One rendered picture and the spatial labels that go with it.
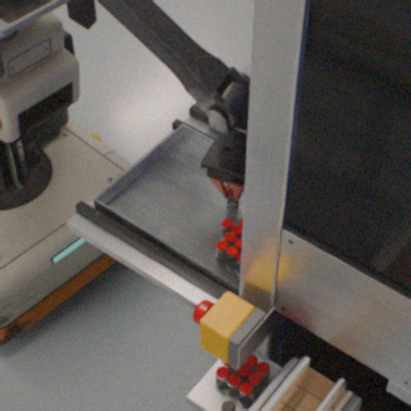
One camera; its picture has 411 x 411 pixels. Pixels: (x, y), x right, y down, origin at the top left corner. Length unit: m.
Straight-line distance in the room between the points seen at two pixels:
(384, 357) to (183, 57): 0.54
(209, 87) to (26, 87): 0.76
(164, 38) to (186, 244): 0.41
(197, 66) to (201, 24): 2.18
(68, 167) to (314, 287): 1.46
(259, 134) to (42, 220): 1.43
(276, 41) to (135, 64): 2.39
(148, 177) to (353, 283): 0.64
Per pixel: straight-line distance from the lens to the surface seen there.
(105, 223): 1.60
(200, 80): 1.38
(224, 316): 1.31
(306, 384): 1.37
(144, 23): 1.36
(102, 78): 3.32
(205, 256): 1.57
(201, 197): 1.66
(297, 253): 1.21
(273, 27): 0.99
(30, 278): 2.38
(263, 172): 1.14
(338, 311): 1.24
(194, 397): 1.41
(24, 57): 2.05
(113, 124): 3.12
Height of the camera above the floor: 2.10
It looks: 48 degrees down
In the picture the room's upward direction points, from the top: straight up
